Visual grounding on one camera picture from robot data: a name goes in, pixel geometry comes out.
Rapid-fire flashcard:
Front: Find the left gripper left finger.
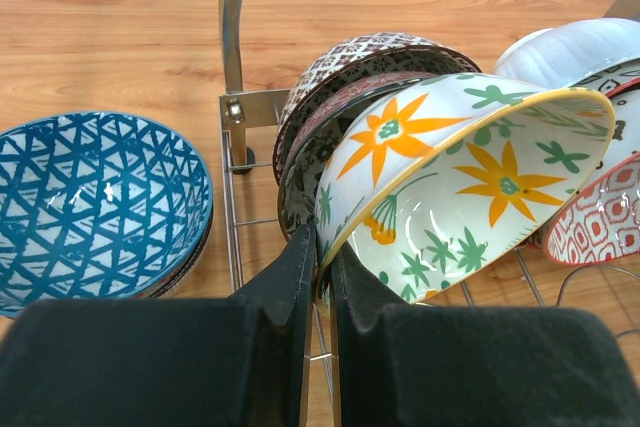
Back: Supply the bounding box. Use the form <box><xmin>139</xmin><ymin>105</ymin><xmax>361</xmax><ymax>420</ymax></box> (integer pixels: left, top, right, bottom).
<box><xmin>1</xmin><ymin>225</ymin><xmax>316</xmax><ymax>426</ymax></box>

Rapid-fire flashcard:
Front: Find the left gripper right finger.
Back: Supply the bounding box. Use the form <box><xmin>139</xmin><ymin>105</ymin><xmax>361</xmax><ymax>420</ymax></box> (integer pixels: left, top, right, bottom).
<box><xmin>330</xmin><ymin>247</ymin><xmax>639</xmax><ymax>426</ymax></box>

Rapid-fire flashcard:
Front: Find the striped line pattern bowl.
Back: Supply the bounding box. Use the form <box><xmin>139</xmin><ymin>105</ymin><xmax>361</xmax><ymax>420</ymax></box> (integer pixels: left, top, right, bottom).
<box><xmin>143</xmin><ymin>208</ymin><xmax>214</xmax><ymax>299</ymax></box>

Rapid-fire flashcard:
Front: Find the yellow rim leaf bowl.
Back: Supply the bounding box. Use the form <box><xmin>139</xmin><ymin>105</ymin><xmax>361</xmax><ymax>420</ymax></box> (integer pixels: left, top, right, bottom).
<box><xmin>315</xmin><ymin>73</ymin><xmax>615</xmax><ymax>309</ymax></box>

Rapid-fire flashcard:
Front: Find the blue triangle pattern bowl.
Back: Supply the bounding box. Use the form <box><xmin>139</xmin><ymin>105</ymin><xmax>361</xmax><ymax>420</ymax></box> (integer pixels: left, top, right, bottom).
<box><xmin>1</xmin><ymin>112</ymin><xmax>213</xmax><ymax>318</ymax></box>

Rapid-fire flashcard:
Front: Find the red ikat pattern bowl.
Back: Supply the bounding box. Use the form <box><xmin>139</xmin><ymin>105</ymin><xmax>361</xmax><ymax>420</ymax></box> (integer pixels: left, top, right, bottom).
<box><xmin>537</xmin><ymin>91</ymin><xmax>640</xmax><ymax>266</ymax></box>

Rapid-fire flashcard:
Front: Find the black leaf coral bowl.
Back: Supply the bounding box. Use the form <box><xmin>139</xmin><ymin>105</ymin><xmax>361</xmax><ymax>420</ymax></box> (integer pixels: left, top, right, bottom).
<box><xmin>277</xmin><ymin>71</ymin><xmax>434</xmax><ymax>238</ymax></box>

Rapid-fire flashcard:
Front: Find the brown diamond pattern bowl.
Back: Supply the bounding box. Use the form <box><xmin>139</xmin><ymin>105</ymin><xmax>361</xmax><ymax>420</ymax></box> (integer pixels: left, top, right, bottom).
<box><xmin>273</xmin><ymin>32</ymin><xmax>481</xmax><ymax>180</ymax></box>

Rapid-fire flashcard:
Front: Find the plain white bowl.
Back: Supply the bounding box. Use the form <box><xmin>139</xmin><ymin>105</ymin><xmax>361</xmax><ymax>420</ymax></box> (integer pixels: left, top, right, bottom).
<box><xmin>493</xmin><ymin>18</ymin><xmax>639</xmax><ymax>89</ymax></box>

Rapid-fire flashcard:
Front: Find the red geometric pattern bowl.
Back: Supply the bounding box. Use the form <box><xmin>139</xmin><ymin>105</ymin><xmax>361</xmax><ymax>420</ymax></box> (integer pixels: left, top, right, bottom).
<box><xmin>575</xmin><ymin>59</ymin><xmax>640</xmax><ymax>97</ymax></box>

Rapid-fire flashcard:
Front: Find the silver wire dish rack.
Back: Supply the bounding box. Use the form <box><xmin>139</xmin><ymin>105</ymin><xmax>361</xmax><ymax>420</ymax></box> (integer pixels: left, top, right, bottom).
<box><xmin>218</xmin><ymin>0</ymin><xmax>639</xmax><ymax>426</ymax></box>

